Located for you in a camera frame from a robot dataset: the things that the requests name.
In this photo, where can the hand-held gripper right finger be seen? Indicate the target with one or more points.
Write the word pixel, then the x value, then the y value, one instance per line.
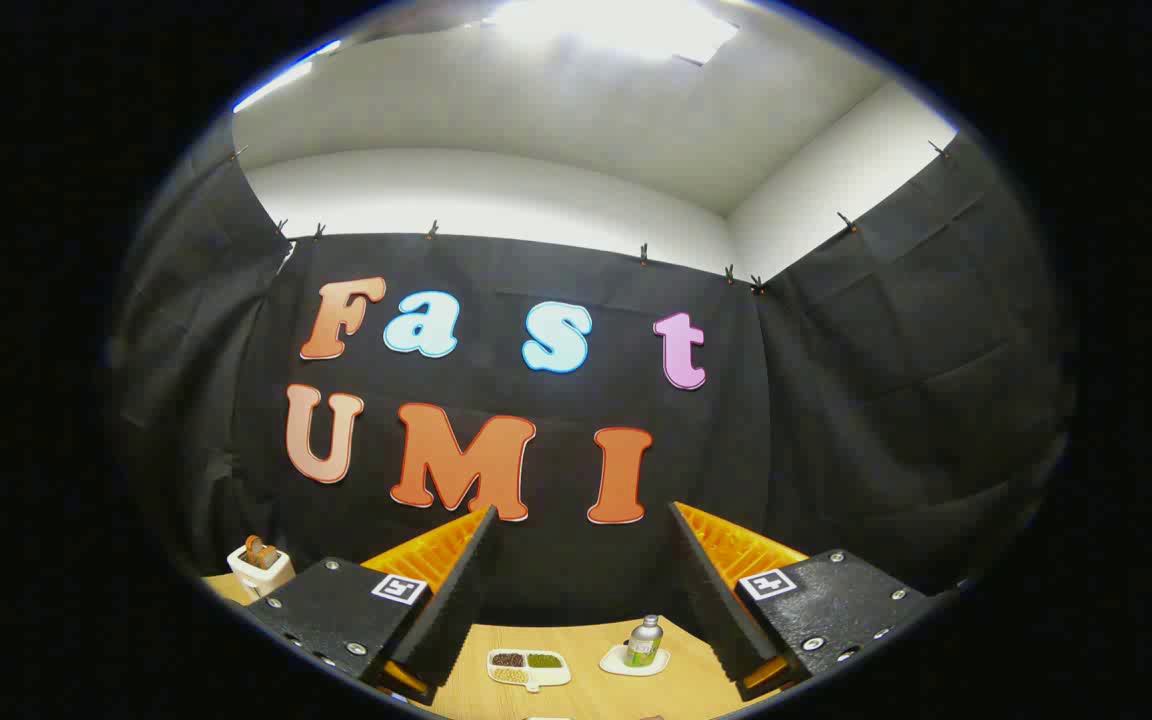
pixel 711 590

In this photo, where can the small white rectangular dish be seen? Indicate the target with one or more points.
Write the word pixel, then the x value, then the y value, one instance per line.
pixel 611 662

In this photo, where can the white divided tray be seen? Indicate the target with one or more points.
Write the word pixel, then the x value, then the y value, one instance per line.
pixel 546 676

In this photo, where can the row of black cloth clips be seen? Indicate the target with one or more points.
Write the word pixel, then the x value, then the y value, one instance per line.
pixel 643 254

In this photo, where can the toasted bread slice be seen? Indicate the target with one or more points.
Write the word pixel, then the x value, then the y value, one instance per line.
pixel 258 552

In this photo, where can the pile of green beans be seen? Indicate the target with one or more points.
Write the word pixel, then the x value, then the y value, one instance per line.
pixel 544 660

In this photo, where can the green metal can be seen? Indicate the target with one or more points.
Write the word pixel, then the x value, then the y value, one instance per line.
pixel 644 645

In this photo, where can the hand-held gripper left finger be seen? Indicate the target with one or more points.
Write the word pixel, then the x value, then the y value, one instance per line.
pixel 461 590

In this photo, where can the white toaster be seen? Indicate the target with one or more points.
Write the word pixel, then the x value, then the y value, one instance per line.
pixel 261 578

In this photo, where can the pile of brown beans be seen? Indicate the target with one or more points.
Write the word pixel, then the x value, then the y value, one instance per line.
pixel 508 660

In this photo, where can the pile of yellow soybeans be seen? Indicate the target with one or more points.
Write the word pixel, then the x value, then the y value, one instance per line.
pixel 508 675

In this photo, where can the ceiling light panel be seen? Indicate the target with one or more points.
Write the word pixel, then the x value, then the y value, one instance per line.
pixel 616 25

